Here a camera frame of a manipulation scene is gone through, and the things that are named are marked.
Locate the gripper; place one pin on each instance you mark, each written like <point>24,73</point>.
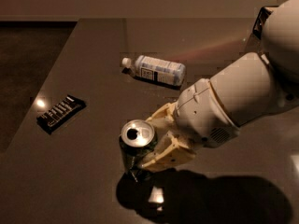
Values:
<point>202,113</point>

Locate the green soda can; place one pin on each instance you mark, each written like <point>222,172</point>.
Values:
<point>137,139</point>

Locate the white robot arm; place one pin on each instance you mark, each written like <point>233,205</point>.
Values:
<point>211,111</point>

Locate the blue plastic bottle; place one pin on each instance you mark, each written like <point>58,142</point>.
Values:
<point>156,70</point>

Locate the black snack bar wrapper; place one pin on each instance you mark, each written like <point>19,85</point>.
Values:
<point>60,113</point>

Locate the black wire basket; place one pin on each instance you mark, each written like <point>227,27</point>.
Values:
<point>262,17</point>

